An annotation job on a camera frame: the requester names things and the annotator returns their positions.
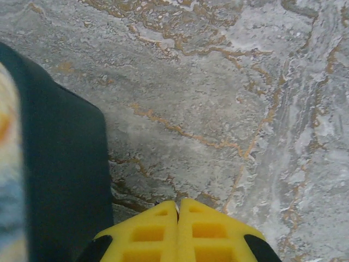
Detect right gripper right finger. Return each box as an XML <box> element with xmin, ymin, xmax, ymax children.
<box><xmin>177</xmin><ymin>198</ymin><xmax>284</xmax><ymax>262</ymax></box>

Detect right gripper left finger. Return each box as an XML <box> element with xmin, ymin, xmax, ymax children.
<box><xmin>77</xmin><ymin>200</ymin><xmax>180</xmax><ymax>262</ymax></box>

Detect dark blue patterned tray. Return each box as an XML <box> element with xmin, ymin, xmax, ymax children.
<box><xmin>0</xmin><ymin>40</ymin><xmax>114</xmax><ymax>262</ymax></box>

